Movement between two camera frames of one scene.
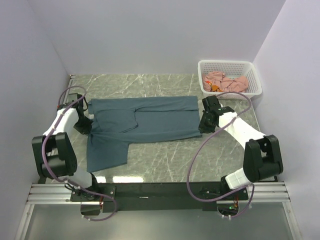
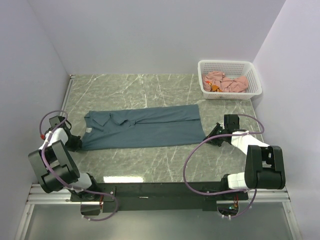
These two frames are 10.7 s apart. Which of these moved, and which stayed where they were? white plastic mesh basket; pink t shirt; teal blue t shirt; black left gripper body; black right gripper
Moved: teal blue t shirt; black left gripper body; black right gripper
Stayed: pink t shirt; white plastic mesh basket
